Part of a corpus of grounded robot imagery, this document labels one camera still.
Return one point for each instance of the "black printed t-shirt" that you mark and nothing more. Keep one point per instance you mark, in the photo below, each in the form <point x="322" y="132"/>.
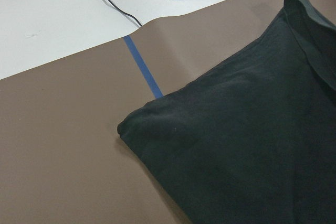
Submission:
<point x="253" y="139"/>

